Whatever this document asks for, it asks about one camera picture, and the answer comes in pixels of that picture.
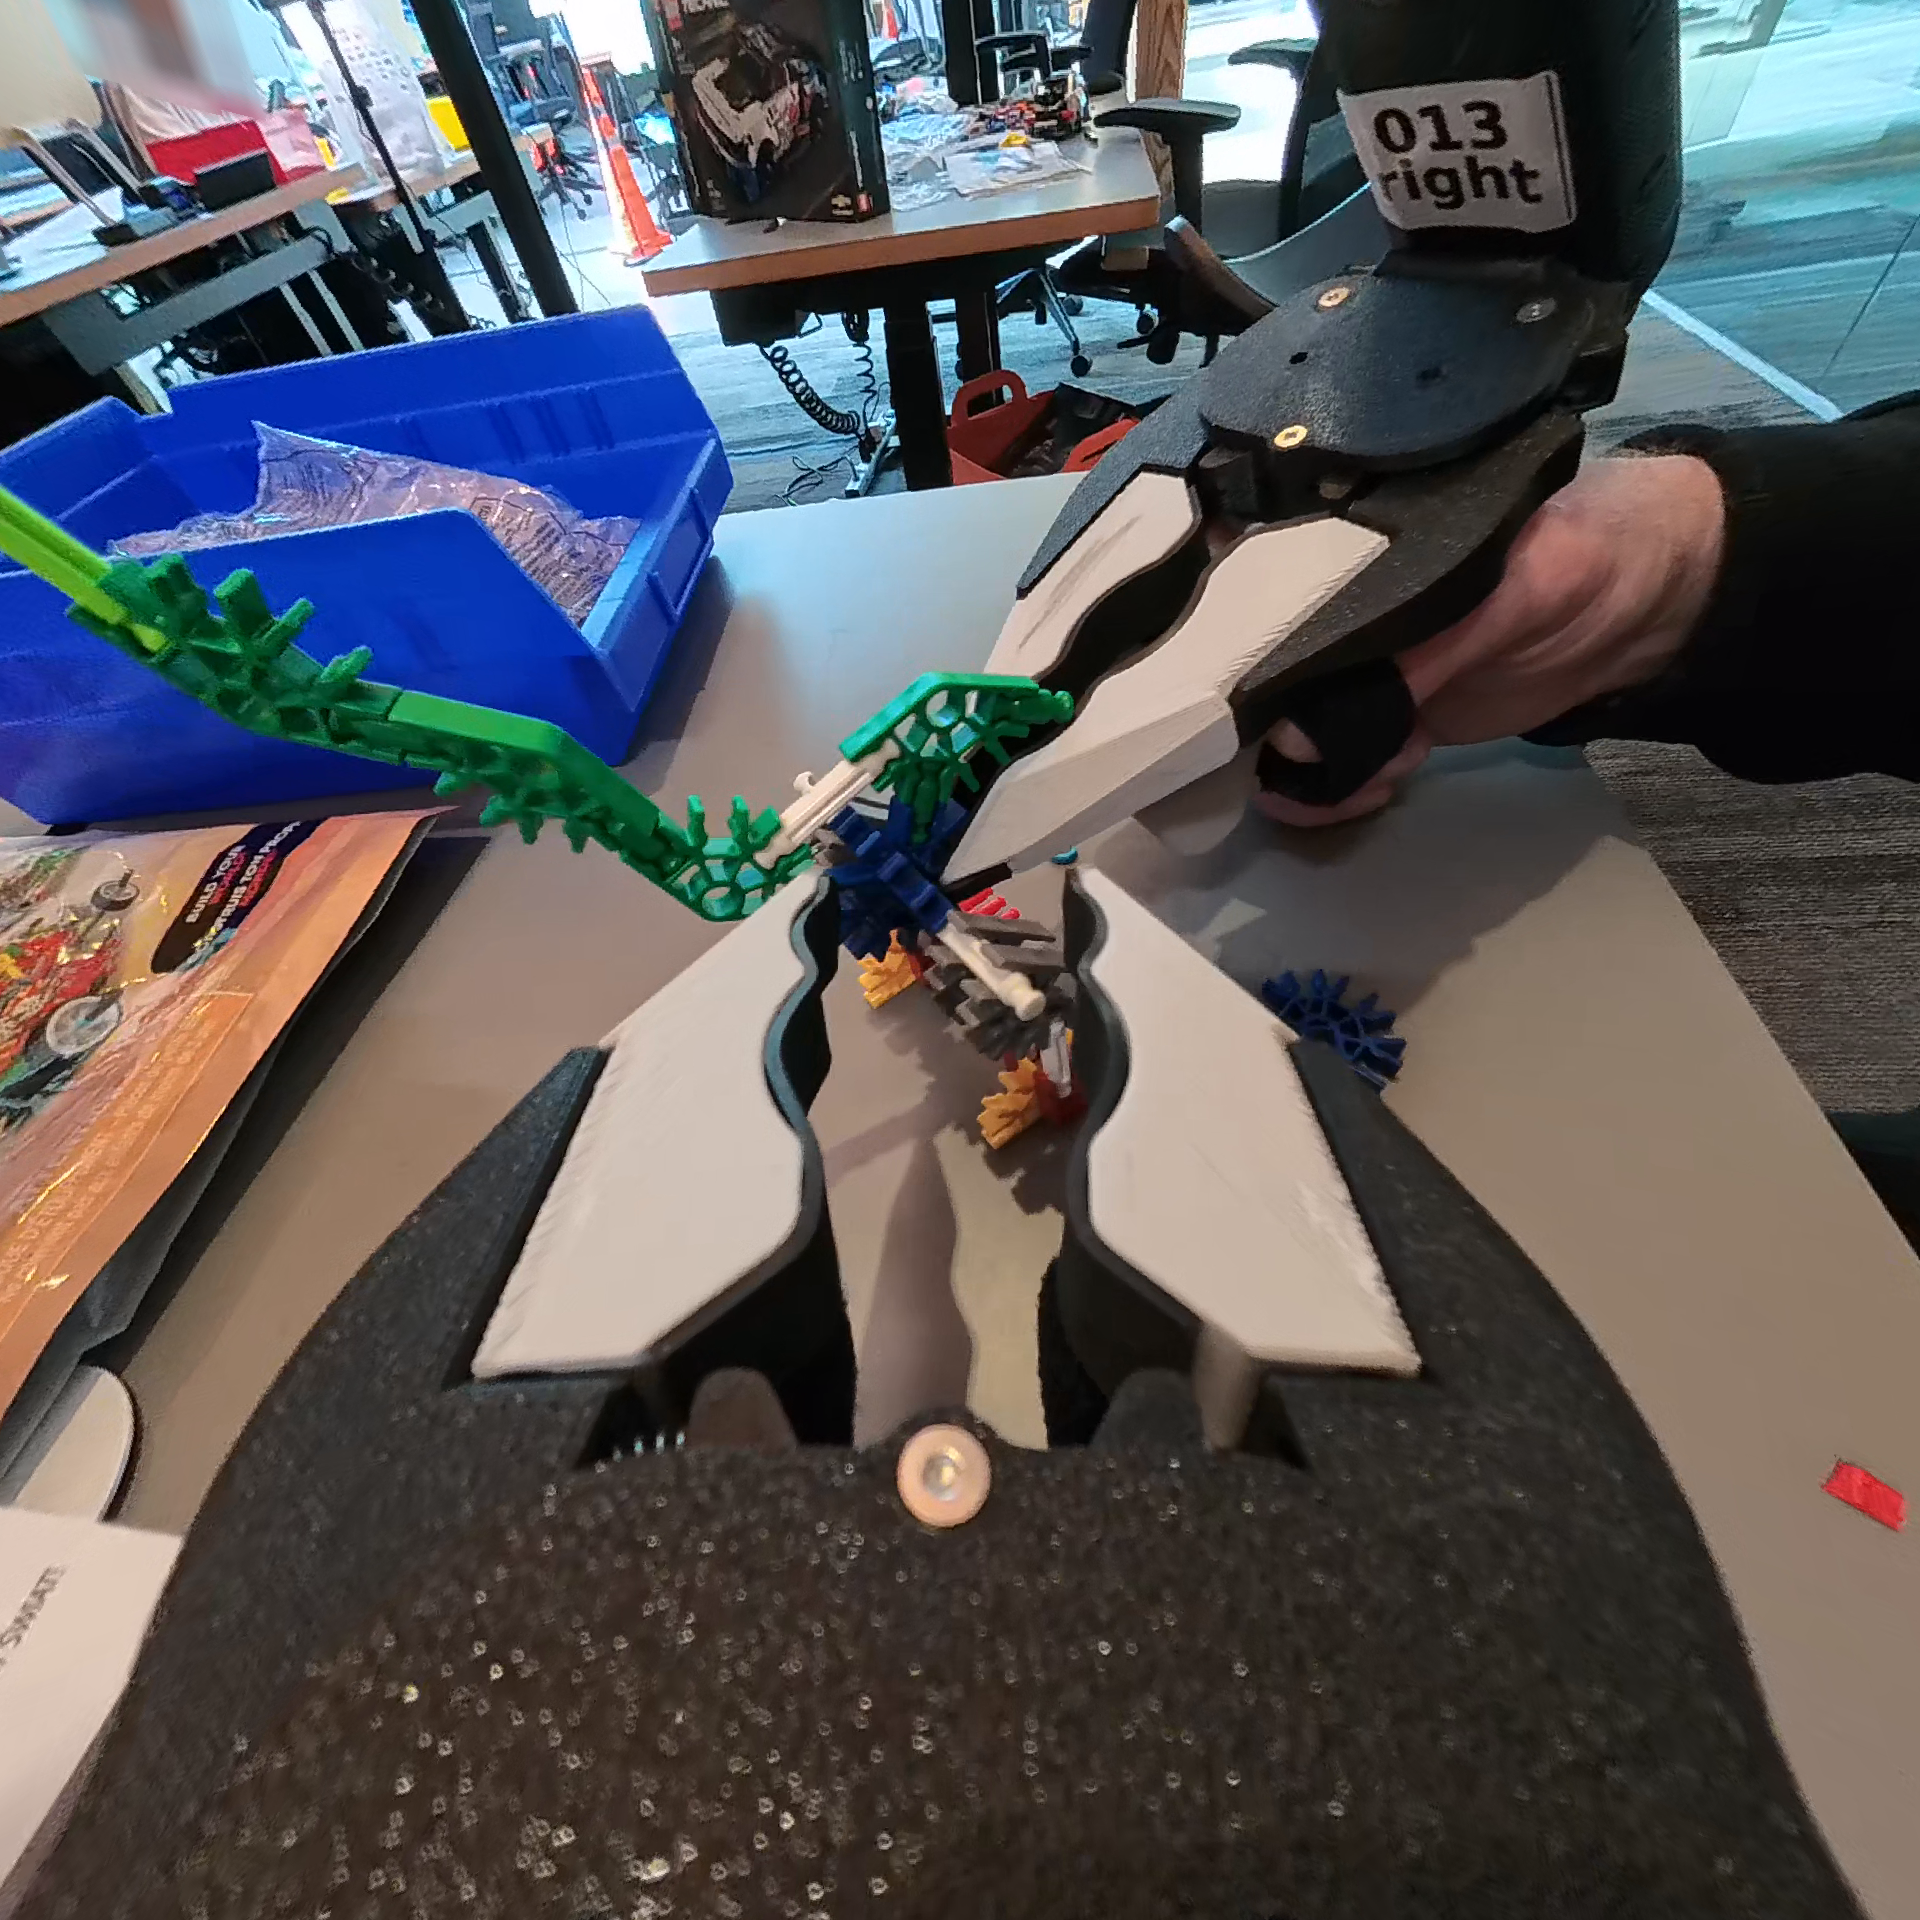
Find multicoloured construction toy model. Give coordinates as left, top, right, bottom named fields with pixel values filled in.
left=817, top=796, right=1095, bottom=1154

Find blue storage bin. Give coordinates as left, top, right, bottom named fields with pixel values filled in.
left=0, top=304, right=737, bottom=827

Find clear parts bags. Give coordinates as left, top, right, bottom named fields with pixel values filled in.
left=886, top=112, right=1098, bottom=205

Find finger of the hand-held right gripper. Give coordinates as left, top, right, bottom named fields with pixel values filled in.
left=943, top=517, right=1394, bottom=889
left=984, top=462, right=1226, bottom=710

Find white desk stand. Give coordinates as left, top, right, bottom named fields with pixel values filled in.
left=0, top=1362, right=140, bottom=1520

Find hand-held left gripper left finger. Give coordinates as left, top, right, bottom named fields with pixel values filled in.
left=470, top=874, right=842, bottom=1384

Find grey office chair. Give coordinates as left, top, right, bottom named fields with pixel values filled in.
left=1094, top=37, right=1361, bottom=369

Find orange traffic cone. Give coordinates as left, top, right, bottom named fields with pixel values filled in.
left=591, top=67, right=678, bottom=261

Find black coiled cable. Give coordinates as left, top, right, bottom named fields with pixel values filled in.
left=762, top=344, right=876, bottom=442

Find black metal pole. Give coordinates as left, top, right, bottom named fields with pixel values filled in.
left=404, top=0, right=583, bottom=321

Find toy instruction sheet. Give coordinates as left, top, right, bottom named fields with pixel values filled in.
left=0, top=1506, right=186, bottom=1916

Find green toy connector chain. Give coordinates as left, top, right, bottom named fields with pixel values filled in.
left=0, top=482, right=1080, bottom=923

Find person's right forearm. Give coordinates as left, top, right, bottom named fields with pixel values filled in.
left=1529, top=394, right=1920, bottom=788

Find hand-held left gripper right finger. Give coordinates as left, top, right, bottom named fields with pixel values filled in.
left=1059, top=866, right=1425, bottom=1454

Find blue snowflake connector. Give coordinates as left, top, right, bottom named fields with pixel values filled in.
left=1260, top=969, right=1410, bottom=1085

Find black toy box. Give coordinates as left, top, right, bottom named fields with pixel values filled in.
left=644, top=0, right=897, bottom=227

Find person's right hand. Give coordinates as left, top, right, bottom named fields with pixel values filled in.
left=1255, top=450, right=1731, bottom=827

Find person's dark pants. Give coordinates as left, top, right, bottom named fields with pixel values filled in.
left=1826, top=1107, right=1920, bottom=1256

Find clear plastic bag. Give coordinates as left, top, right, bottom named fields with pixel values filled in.
left=105, top=420, right=644, bottom=634

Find orange toy package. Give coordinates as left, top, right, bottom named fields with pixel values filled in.
left=0, top=810, right=454, bottom=1421

